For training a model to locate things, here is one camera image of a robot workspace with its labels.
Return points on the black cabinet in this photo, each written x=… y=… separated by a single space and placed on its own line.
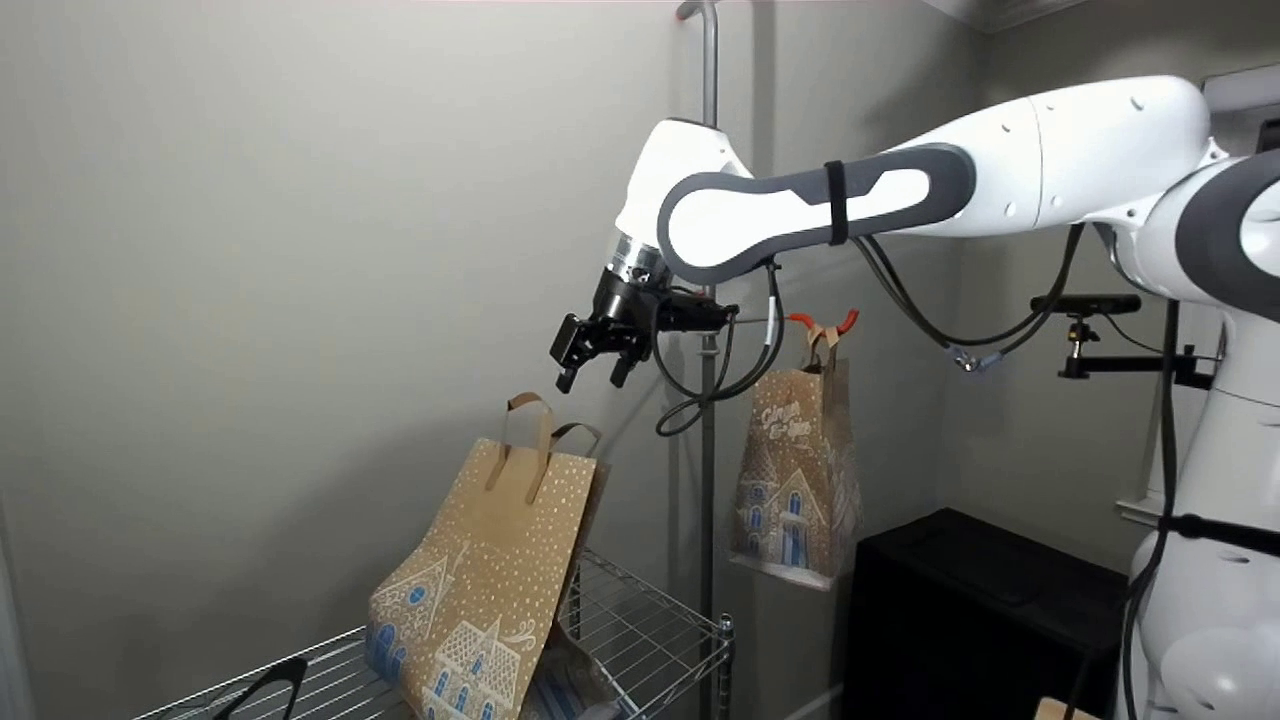
x=984 y=615

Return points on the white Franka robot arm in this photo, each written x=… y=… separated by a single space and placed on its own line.
x=1065 y=147

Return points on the red-tipped metal hook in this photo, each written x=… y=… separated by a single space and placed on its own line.
x=801 y=321

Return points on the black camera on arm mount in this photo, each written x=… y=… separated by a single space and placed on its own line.
x=1083 y=304

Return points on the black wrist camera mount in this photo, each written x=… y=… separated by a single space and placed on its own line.
x=694 y=314

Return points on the black clothes hanger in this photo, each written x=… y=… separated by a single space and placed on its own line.
x=264 y=682

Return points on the brown cardboard box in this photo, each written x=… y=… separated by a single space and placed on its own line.
x=1065 y=711

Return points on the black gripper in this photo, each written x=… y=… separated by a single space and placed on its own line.
x=627 y=310

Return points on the grey metal stand pole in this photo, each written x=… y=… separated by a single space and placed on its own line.
x=704 y=504

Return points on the brown paper gift bag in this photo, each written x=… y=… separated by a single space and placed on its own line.
x=485 y=573
x=794 y=493

